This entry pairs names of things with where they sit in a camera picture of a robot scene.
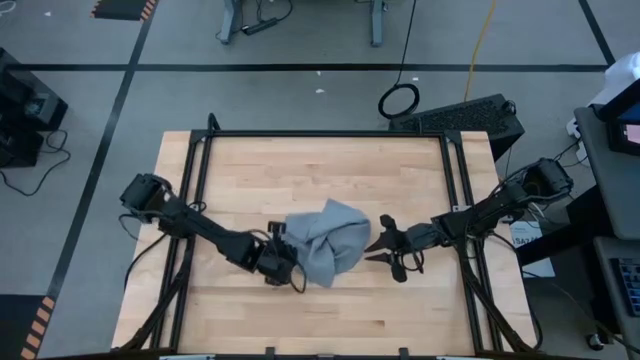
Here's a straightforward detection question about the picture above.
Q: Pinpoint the coiled black cable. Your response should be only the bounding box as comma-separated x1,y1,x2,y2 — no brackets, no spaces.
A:
377,0,421,120

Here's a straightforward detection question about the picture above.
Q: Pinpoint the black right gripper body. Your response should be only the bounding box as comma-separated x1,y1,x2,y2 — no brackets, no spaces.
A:
378,213,444,284

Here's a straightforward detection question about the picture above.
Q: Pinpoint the yellow cable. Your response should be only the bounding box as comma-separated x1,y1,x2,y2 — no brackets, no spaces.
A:
463,0,499,103

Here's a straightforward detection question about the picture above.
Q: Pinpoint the black table base beam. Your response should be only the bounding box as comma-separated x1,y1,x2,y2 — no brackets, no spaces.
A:
514,184,616,266

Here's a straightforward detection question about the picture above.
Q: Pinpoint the black floor cable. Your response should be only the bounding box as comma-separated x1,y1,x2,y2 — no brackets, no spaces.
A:
0,128,72,197

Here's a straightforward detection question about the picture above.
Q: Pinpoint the grey towel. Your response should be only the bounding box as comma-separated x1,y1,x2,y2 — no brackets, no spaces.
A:
282,198,373,289

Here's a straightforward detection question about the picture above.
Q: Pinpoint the black power strip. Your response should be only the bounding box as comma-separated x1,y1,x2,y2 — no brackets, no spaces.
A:
241,17,279,36

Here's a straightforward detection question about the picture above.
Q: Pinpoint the black orange hazard mat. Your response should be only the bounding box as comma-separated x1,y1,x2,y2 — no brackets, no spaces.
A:
0,293,57,360
89,0,159,22

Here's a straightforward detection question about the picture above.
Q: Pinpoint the black metal table frame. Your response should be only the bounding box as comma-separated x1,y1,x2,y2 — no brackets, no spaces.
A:
119,112,544,357

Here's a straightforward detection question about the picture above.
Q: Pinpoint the white power strip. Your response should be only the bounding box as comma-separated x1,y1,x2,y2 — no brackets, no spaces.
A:
565,117,590,164

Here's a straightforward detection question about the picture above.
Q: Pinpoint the black perforated computer tower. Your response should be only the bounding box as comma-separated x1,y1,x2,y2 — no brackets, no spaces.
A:
388,93,526,162

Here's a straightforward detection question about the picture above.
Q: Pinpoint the dark keypad with blue keys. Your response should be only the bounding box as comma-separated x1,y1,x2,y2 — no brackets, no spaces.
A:
617,257,640,317

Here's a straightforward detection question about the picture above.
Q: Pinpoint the white paper sheet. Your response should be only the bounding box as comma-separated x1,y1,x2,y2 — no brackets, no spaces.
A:
509,222,556,279

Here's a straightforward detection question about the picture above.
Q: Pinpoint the black monitor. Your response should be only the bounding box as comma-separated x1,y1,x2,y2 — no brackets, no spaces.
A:
597,79,640,156

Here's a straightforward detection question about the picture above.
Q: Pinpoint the black equipment stack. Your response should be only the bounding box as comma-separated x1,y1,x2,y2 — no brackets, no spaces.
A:
0,47,69,169

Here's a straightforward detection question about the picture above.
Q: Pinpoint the grey desk leg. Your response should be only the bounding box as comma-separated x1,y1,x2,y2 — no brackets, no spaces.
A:
217,0,244,45
369,0,389,48

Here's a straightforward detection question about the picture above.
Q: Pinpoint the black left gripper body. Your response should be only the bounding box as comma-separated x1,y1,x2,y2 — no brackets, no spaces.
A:
257,222,299,287

